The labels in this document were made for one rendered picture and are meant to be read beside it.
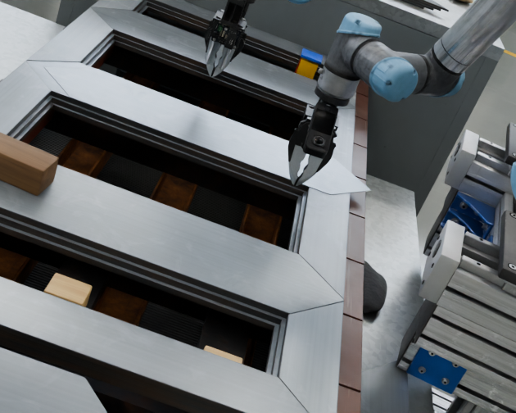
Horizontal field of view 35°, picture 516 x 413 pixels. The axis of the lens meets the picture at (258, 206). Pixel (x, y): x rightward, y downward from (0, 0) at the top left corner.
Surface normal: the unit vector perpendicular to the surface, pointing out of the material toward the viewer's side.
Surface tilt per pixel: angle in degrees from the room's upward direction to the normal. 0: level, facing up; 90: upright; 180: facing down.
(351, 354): 0
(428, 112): 90
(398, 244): 0
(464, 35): 98
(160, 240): 0
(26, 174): 90
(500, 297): 90
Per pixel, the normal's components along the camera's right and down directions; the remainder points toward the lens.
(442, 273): -0.29, 0.40
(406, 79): 0.49, 0.58
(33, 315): 0.33, -0.81
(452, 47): -0.65, 0.32
